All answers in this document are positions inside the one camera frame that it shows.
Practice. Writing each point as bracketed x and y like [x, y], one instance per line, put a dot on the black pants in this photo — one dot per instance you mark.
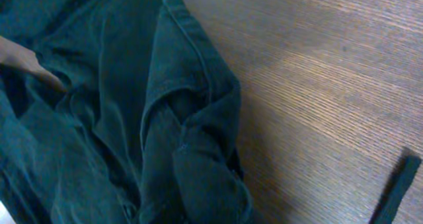
[145, 130]

